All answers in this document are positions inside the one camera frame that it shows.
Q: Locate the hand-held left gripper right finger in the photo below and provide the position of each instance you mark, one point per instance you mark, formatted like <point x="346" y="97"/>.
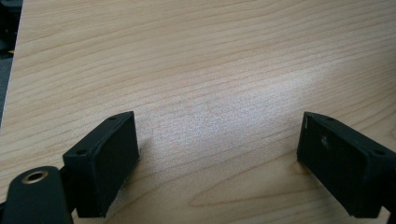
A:
<point x="342" y="168"/>

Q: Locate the dark object beside table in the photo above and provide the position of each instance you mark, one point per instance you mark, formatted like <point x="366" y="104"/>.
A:
<point x="7" y="25"/>

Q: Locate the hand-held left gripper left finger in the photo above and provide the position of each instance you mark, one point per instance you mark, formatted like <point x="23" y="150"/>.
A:
<point x="102" y="165"/>

